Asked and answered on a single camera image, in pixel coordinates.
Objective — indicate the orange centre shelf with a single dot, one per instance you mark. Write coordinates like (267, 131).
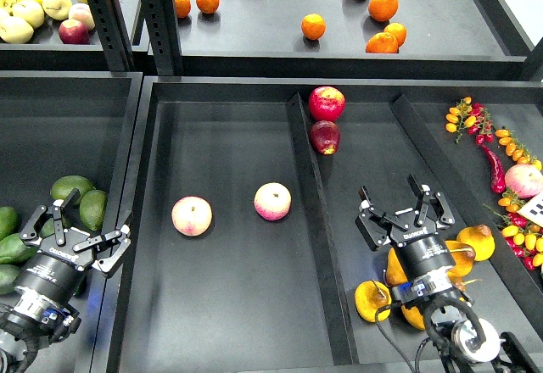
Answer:
(313, 26)

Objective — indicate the green avocado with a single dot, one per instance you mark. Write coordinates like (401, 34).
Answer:
(64, 185)
(92, 209)
(14, 251)
(48, 228)
(8, 273)
(9, 221)

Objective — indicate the pink apple centre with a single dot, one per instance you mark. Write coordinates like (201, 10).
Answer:
(272, 201)

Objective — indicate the pink apple left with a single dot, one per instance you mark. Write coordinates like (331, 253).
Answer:
(191, 216)

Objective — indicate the pale yellow apple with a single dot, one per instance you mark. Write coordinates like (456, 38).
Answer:
(31, 11)
(15, 30)

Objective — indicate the yellow apple with stem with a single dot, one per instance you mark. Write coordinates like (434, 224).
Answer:
(57, 9)

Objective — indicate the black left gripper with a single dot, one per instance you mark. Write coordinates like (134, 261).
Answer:
(63, 260)

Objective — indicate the large orange top right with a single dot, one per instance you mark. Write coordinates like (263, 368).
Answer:
(383, 10)

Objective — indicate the green avocado bottom left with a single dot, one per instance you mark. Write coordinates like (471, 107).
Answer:
(8, 273)

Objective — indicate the green avocado right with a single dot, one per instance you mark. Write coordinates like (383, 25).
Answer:
(92, 209)

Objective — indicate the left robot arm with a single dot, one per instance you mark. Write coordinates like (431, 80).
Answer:
(31, 325)

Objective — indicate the pale yellow apple front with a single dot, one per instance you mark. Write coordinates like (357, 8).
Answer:
(15, 30)

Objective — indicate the yellow pear far right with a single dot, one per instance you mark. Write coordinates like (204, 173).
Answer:
(480, 238)

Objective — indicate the red apple on shelf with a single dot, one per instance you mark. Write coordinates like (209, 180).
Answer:
(74, 32)

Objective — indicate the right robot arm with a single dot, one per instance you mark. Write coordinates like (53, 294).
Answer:
(461, 338)

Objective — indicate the checkered marker tag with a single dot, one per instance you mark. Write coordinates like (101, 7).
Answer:
(533, 209)

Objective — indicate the yellow pear with brown spot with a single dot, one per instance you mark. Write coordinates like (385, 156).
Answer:
(369, 297)

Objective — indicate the pink peach apple right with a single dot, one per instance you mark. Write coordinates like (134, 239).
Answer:
(524, 179)

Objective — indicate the green avocado upper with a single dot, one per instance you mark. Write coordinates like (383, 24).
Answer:
(64, 185)

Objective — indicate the green avocado middle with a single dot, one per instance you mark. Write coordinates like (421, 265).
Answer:
(48, 228)

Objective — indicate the mixed cherry tomato cluster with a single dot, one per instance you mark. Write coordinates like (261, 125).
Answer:
(523, 236)

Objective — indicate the black left tray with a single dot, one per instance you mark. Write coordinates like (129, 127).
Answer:
(71, 123)

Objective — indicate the dark red apple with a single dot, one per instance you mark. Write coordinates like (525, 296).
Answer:
(325, 137)

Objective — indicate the yellow pear left of gripper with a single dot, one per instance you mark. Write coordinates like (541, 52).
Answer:
(394, 273)

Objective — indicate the pale yellow apple middle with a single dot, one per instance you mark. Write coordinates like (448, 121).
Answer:
(31, 11)

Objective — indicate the orange cherry tomato bunch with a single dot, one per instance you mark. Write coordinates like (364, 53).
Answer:
(470, 118)

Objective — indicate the bright red apple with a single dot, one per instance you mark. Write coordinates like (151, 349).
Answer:
(326, 103)

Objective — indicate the orange lower right back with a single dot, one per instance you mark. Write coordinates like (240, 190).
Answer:
(398, 31)

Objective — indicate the green avocado far left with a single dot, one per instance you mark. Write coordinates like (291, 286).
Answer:
(9, 221)

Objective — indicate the orange tomato vine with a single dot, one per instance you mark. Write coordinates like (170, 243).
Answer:
(516, 150)

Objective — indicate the yellow pear with stem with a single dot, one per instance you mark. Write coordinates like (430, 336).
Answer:
(464, 257)

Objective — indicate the black perforated shelf post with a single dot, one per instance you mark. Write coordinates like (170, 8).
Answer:
(111, 28)

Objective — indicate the yellow pear bottom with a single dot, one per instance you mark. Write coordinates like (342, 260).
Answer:
(414, 317)

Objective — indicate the green avocado lower left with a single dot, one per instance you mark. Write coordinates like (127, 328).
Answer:
(14, 251)

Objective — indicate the red chili pepper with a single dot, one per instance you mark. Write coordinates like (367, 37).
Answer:
(497, 174)

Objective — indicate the pink peach on shelf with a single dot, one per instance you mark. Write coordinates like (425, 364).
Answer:
(81, 12)

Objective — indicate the black divided tray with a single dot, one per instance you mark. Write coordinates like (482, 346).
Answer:
(254, 295)

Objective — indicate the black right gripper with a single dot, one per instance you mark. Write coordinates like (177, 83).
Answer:
(413, 233)

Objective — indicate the orange lower right front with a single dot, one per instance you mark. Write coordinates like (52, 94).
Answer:
(382, 42)

